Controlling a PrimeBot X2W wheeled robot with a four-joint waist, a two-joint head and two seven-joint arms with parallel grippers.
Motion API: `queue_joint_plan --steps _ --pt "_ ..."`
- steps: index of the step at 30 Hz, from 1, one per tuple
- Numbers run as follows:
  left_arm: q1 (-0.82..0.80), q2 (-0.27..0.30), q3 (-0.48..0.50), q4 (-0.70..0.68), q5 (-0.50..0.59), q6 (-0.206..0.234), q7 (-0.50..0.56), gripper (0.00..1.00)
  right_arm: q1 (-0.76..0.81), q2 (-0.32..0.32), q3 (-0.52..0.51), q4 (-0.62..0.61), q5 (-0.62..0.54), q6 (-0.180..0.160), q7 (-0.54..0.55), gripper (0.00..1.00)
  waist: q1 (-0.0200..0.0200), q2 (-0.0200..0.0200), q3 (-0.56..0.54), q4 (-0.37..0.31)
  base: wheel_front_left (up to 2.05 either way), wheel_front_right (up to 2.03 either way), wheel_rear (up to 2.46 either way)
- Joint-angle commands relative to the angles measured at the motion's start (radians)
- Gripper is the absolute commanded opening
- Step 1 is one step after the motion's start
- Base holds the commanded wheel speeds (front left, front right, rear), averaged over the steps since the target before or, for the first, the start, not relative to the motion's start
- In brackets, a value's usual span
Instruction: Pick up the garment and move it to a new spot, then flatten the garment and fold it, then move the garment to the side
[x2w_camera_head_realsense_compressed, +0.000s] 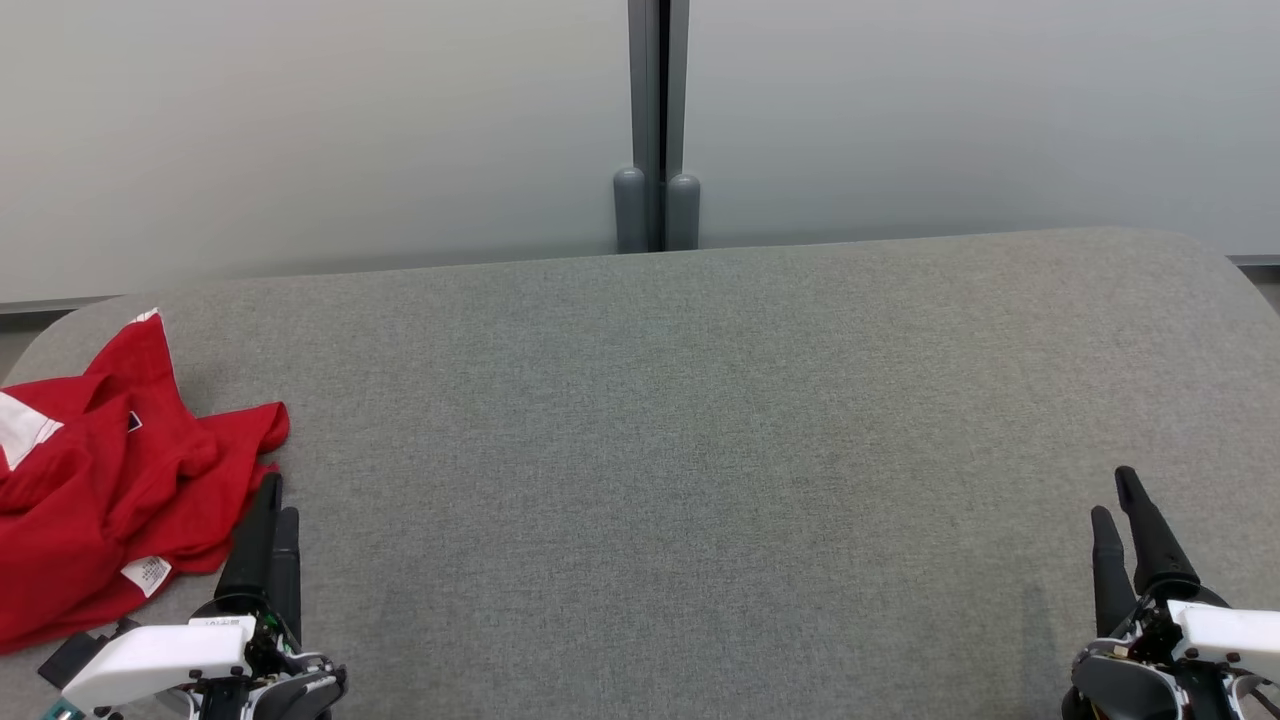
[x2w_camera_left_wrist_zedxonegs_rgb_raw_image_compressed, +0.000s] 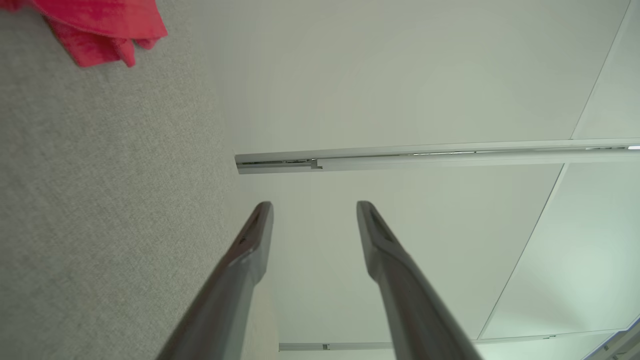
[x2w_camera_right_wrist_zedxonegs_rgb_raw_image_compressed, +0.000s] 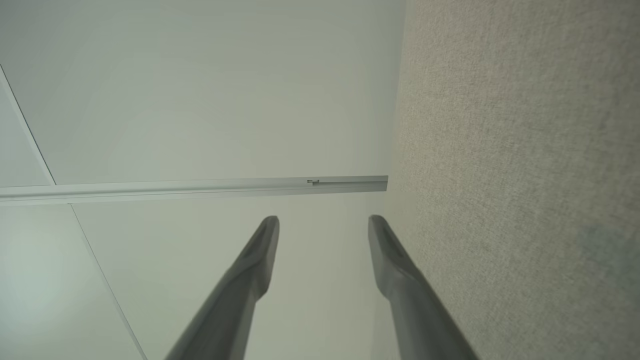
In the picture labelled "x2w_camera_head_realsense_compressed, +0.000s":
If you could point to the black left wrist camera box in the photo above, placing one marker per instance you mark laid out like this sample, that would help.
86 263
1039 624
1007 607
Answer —
68 657

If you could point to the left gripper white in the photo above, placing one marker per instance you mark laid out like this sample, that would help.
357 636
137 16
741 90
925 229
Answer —
160 660

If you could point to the grey rounded post cover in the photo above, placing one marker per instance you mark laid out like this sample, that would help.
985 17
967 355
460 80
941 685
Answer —
683 212
630 210

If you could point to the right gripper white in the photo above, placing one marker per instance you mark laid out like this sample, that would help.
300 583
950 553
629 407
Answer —
1220 635

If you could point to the red basketball jersey number 23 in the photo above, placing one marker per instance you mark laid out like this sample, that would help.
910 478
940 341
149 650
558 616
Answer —
60 580

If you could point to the grey wall baseboard strip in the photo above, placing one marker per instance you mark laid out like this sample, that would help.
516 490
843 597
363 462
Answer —
1258 260

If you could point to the dark grey partition post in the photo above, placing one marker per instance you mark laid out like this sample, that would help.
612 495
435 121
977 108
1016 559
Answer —
642 100

